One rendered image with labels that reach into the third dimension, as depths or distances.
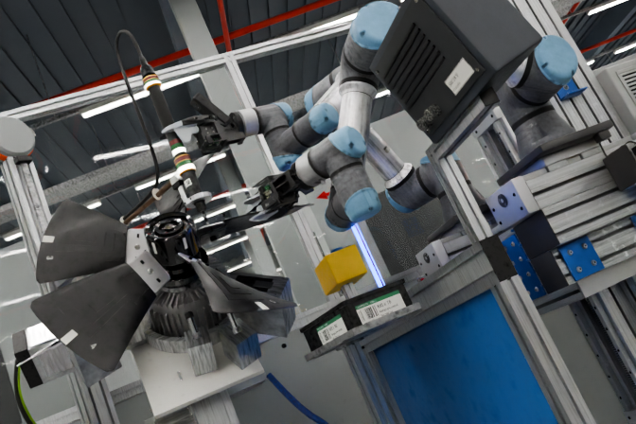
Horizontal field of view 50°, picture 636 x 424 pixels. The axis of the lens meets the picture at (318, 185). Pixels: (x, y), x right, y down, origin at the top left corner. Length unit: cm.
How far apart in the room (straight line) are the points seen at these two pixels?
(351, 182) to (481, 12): 49
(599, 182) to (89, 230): 125
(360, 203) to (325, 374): 109
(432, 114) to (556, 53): 60
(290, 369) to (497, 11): 158
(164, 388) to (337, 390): 88
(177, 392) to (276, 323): 27
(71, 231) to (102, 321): 35
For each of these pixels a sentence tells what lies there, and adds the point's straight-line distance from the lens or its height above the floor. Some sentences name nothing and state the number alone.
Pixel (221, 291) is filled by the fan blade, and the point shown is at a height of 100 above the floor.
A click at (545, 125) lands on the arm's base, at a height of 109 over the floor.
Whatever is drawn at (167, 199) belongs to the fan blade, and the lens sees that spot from 192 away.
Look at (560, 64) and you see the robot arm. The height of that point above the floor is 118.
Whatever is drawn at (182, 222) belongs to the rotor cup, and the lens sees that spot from 165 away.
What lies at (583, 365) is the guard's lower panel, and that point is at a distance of 276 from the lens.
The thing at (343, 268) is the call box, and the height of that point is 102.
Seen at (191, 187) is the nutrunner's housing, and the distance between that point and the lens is 172.
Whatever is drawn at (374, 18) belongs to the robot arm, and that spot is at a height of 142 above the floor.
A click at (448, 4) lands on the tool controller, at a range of 107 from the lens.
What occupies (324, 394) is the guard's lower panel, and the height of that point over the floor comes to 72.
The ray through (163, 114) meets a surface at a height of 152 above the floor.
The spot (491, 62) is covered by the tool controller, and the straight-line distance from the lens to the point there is 104.
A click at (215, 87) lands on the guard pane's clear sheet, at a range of 269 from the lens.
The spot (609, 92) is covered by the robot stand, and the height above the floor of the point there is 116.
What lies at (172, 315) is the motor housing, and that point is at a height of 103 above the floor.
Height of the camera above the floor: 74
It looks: 15 degrees up
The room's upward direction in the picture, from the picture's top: 24 degrees counter-clockwise
